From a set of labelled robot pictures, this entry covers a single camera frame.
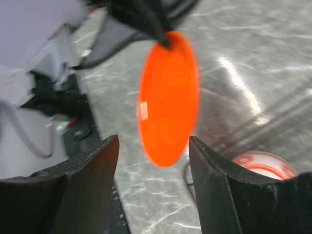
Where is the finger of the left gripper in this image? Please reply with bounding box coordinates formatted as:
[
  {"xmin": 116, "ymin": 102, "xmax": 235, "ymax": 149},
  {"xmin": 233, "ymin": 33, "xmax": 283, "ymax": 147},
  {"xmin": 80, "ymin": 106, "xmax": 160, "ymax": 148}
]
[{"xmin": 110, "ymin": 0, "xmax": 172, "ymax": 48}]

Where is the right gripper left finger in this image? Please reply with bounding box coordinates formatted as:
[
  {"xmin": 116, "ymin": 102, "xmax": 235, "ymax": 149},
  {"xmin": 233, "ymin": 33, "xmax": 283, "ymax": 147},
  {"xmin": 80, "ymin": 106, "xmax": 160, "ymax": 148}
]
[{"xmin": 0, "ymin": 135, "xmax": 119, "ymax": 234}]

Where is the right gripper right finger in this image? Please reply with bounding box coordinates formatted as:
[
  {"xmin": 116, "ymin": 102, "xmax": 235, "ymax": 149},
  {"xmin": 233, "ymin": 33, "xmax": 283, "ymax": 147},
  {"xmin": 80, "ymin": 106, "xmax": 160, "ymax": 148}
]
[{"xmin": 189, "ymin": 136, "xmax": 312, "ymax": 234}]

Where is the orange white patterned bowl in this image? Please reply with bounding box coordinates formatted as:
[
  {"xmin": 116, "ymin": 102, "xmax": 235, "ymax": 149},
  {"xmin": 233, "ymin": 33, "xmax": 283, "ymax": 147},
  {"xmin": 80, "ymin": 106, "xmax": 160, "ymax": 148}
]
[{"xmin": 232, "ymin": 151, "xmax": 299, "ymax": 180}]

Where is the orange plastic plate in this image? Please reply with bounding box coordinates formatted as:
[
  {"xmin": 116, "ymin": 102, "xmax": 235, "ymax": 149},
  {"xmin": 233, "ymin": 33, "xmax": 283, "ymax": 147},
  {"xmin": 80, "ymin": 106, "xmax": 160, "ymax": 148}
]
[{"xmin": 136, "ymin": 31, "xmax": 200, "ymax": 168}]

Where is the black wire dish rack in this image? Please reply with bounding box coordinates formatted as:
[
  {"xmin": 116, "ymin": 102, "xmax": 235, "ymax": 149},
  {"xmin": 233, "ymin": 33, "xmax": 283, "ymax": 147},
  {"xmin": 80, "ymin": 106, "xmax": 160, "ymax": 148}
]
[{"xmin": 182, "ymin": 161, "xmax": 197, "ymax": 206}]

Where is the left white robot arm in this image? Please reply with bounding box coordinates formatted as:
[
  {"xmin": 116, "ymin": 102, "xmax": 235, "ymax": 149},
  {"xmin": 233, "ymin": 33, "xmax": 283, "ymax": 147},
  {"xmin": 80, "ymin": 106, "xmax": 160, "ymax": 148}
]
[{"xmin": 0, "ymin": 0, "xmax": 183, "ymax": 181}]

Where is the dark grey cloth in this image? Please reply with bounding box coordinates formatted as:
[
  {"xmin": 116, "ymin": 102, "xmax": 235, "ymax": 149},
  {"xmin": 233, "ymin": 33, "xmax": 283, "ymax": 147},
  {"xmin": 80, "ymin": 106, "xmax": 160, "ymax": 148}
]
[{"xmin": 73, "ymin": 15, "xmax": 153, "ymax": 70}]

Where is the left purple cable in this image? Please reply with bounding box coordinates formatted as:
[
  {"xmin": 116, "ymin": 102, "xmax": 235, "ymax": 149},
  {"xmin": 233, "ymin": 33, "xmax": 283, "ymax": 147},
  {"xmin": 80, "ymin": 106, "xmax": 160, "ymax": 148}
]
[{"xmin": 0, "ymin": 101, "xmax": 59, "ymax": 159}]

